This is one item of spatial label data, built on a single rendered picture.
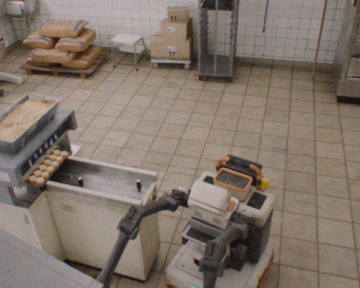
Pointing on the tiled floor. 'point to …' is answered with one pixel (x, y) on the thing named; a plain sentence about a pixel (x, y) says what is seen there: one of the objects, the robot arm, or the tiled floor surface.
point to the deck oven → (354, 55)
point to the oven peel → (319, 38)
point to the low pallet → (66, 68)
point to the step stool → (129, 46)
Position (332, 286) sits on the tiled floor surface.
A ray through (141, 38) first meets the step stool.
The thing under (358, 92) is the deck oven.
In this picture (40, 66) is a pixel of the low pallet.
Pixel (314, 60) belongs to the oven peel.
